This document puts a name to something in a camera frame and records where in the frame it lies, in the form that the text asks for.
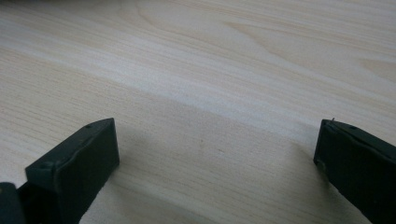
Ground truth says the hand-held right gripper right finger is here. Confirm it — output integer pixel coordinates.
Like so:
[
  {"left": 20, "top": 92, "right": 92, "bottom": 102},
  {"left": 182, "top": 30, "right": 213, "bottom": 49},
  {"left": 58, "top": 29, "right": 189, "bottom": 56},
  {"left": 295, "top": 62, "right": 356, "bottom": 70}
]
[{"left": 313, "top": 119, "right": 396, "bottom": 224}]

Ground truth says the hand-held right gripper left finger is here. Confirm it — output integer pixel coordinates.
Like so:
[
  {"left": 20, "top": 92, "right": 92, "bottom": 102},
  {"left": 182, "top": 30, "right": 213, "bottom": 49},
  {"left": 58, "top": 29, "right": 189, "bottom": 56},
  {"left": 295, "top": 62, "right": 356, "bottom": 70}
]
[{"left": 17, "top": 117, "right": 120, "bottom": 224}]

